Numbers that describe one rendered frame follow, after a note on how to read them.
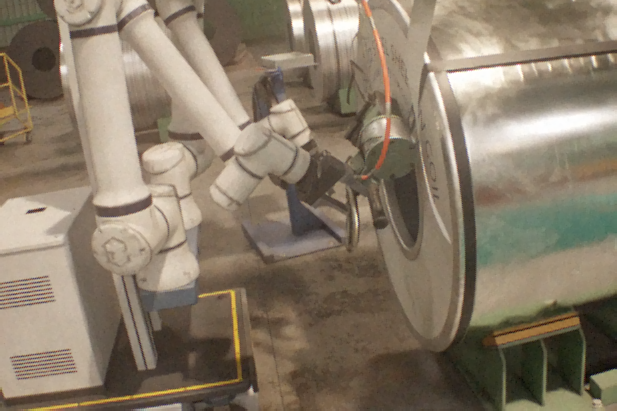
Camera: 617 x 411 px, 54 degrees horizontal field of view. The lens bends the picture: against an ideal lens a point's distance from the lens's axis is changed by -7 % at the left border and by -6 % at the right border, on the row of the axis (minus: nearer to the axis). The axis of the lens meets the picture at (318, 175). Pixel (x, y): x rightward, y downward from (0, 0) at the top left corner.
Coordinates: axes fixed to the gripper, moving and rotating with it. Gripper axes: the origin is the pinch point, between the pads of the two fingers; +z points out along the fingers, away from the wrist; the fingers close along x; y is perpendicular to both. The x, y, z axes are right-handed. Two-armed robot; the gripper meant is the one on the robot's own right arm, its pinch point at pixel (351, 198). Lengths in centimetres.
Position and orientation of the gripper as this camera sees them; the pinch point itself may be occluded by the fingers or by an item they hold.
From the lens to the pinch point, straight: 166.1
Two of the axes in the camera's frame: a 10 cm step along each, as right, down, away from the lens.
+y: -1.2, -6.5, 7.5
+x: -6.5, 6.2, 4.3
